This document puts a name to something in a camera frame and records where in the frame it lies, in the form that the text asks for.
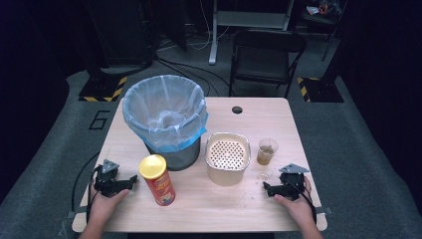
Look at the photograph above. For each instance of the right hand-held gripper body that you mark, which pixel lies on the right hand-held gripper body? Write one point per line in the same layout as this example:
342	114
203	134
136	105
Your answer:
292	182

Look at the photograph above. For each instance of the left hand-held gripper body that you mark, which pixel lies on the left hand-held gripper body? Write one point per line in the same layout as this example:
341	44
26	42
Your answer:
106	181

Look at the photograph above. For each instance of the red chips can yellow lid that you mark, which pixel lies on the red chips can yellow lid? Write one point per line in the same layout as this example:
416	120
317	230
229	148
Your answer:
160	184

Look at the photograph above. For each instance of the clear plastic cup brown liquid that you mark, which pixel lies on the clear plastic cup brown liquid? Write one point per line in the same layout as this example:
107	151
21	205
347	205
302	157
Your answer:
266	154

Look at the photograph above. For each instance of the metal container with perforated strainer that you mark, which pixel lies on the metal container with perforated strainer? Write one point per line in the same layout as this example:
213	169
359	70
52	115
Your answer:
227	166

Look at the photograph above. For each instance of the black mesh trash bin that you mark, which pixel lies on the black mesh trash bin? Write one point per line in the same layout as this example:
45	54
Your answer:
180	157

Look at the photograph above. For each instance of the blue plastic bin liner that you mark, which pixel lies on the blue plastic bin liner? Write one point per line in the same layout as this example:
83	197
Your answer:
159	99

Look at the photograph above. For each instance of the person's left hand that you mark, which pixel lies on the person's left hand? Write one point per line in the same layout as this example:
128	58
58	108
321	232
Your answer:
104	207

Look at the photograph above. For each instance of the person's right hand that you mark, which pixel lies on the person's right hand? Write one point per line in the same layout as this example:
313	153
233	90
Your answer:
300	210

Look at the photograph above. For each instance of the black base with hazard stripes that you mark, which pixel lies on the black base with hazard stripes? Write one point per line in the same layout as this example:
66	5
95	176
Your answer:
99	89
323	91

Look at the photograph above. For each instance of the black folding chair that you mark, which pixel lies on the black folding chair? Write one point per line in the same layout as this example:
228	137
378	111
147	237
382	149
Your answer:
262	63

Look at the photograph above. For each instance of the black equipment cabinet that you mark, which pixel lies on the black equipment cabinet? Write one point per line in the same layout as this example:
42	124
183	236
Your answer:
122	33

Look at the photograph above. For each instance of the dark cart with clutter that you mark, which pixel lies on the dark cart with clutter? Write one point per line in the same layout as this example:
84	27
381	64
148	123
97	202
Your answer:
318	15

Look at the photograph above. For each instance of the grey metal table bracket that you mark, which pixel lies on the grey metal table bracket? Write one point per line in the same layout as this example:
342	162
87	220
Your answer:
75	213
323	210

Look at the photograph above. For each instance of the white metal desk frame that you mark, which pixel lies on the white metal desk frame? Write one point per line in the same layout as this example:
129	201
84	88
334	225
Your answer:
247	19

